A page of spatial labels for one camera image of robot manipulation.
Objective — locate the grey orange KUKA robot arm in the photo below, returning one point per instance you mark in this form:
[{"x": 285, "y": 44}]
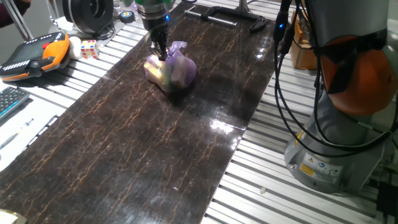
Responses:
[{"x": 342, "y": 18}]

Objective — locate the small brown cardboard box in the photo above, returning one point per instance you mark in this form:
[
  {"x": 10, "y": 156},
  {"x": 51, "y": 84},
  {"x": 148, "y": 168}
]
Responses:
[{"x": 301, "y": 56}]

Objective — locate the silver pen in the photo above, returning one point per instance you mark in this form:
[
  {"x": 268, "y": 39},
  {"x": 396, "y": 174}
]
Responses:
[{"x": 14, "y": 135}]

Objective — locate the orange black teach pendant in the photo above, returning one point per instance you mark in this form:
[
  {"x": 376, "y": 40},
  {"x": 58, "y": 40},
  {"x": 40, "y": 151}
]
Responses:
[{"x": 34, "y": 57}]

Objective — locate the dark brown marble-pattern mat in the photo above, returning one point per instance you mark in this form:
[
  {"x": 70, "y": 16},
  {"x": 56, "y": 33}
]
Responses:
[{"x": 124, "y": 133}]

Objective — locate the white paper sheet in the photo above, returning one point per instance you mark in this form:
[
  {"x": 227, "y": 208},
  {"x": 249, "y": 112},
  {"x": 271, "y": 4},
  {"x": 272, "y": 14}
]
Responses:
[{"x": 25, "y": 130}]

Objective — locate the black computer keyboard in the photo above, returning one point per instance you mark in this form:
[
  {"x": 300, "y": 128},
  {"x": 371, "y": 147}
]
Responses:
[{"x": 11, "y": 99}]

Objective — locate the white egg-shaped object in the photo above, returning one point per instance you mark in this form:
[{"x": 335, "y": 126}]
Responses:
[{"x": 75, "y": 48}]

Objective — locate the Rubik's cube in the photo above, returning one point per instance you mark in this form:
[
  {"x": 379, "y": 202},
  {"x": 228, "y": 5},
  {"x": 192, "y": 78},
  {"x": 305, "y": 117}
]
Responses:
[{"x": 89, "y": 49}]

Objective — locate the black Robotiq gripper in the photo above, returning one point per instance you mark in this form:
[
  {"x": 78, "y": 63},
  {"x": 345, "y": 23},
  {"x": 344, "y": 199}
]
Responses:
[{"x": 155, "y": 24}]

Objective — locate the black metal clamp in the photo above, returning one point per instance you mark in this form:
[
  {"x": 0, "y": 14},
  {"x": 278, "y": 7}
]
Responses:
[{"x": 230, "y": 14}]

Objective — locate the round black yellow tape measure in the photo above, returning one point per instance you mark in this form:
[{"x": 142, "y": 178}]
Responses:
[{"x": 127, "y": 16}]

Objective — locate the purple plastic bag of things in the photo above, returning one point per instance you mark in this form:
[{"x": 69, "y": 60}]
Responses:
[{"x": 180, "y": 70}]

